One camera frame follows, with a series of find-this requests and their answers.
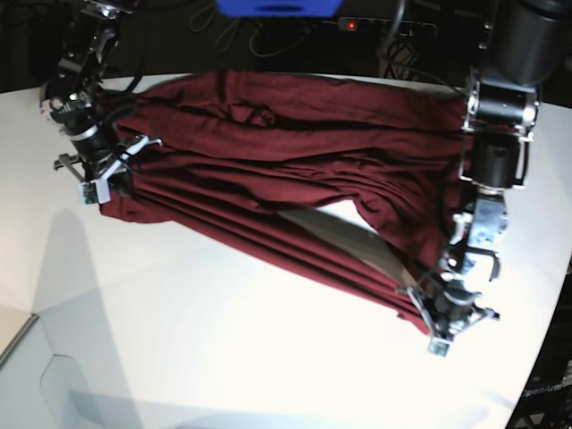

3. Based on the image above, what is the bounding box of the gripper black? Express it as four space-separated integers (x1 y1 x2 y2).
396 258 501 341
39 88 162 183

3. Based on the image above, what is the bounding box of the dark red t-shirt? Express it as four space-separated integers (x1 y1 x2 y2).
100 71 465 329

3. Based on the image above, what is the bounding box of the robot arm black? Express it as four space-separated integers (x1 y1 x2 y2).
40 1 146 189
403 1 571 356

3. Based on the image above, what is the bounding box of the blue box at top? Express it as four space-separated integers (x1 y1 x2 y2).
215 0 342 18

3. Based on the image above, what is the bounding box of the black power strip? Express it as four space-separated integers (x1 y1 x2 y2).
336 16 438 38

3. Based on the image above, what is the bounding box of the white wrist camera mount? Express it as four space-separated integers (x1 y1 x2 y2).
428 336 451 357
79 178 111 206

